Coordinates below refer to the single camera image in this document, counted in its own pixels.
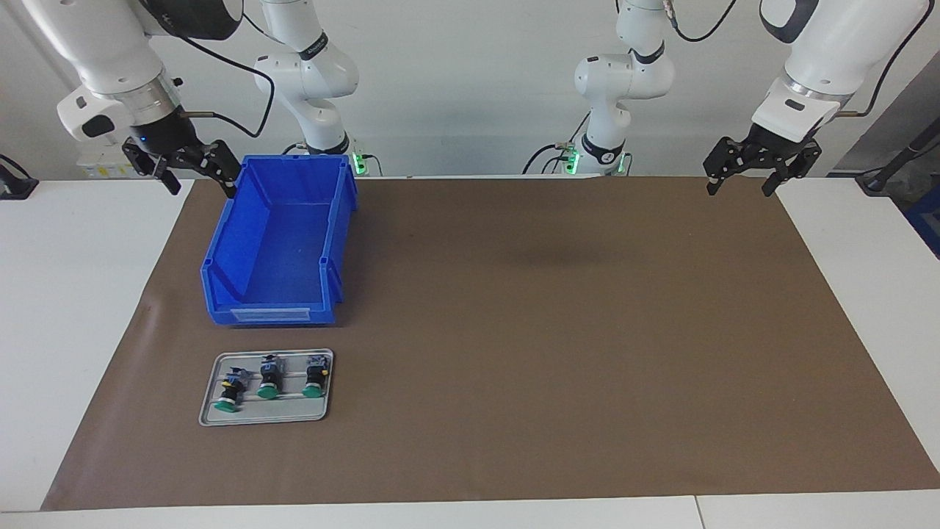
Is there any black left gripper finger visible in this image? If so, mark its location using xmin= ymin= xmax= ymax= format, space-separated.
xmin=703 ymin=136 xmax=764 ymax=196
xmin=762 ymin=140 xmax=823 ymax=198

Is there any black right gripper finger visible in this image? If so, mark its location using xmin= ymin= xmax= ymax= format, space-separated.
xmin=176 ymin=140 xmax=243 ymax=201
xmin=121 ymin=138 xmax=182 ymax=196

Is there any green push button switch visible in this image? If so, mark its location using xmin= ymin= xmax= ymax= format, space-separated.
xmin=256 ymin=355 xmax=287 ymax=400

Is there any green push button, yellow mark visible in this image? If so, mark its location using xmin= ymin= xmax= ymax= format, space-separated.
xmin=213 ymin=366 xmax=252 ymax=414

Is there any green push button, white block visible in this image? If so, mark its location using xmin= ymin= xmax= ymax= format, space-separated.
xmin=302 ymin=354 xmax=329 ymax=398

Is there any black pole stand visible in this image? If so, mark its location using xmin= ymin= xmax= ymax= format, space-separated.
xmin=856 ymin=118 xmax=940 ymax=198

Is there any blue plastic storage bin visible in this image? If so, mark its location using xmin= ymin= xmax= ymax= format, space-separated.
xmin=200 ymin=154 xmax=359 ymax=327

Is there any black table clamp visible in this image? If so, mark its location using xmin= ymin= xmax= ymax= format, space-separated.
xmin=0 ymin=154 xmax=39 ymax=201

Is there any blue crate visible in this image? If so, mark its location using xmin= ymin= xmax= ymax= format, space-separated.
xmin=905 ymin=184 xmax=940 ymax=259

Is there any silver metal tray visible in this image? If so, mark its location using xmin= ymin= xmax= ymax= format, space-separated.
xmin=198 ymin=348 xmax=335 ymax=427

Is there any brown table mat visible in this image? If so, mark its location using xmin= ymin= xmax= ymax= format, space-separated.
xmin=40 ymin=175 xmax=940 ymax=511

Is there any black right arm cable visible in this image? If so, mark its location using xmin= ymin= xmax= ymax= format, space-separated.
xmin=158 ymin=0 xmax=283 ymax=139

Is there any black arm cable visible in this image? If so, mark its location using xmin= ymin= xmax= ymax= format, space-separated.
xmin=158 ymin=0 xmax=283 ymax=139
xmin=665 ymin=0 xmax=933 ymax=118

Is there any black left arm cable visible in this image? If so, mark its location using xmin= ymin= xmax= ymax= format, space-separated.
xmin=665 ymin=0 xmax=933 ymax=118

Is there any black base cable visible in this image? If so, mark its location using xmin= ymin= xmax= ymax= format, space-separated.
xmin=523 ymin=110 xmax=592 ymax=175

